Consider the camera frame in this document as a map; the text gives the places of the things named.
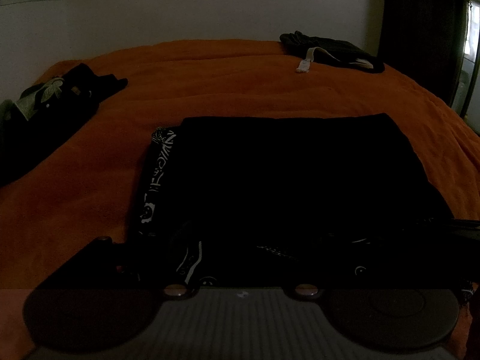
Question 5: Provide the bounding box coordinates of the glass door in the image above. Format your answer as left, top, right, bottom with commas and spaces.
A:
452, 0, 480, 128

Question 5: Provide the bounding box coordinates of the black leaf print garment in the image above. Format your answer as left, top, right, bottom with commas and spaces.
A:
0, 63, 129, 186

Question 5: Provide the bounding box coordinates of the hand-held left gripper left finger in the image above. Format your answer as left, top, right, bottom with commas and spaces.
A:
33, 235, 196, 301

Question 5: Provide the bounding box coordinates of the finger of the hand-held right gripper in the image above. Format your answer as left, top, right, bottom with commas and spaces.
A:
448, 217, 480, 246

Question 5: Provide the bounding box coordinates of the dark green cloth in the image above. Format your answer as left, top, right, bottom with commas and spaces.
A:
0, 99, 17, 128

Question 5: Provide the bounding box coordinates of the orange blanket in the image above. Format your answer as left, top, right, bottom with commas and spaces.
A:
0, 38, 480, 360

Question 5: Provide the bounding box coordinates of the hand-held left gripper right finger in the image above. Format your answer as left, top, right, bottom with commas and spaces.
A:
284, 239, 451, 301

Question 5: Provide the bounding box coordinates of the black folded garment white drawstring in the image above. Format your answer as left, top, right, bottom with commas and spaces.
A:
279, 31, 386, 74

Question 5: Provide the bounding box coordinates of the black white printed garment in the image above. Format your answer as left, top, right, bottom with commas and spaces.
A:
129, 112, 473, 308

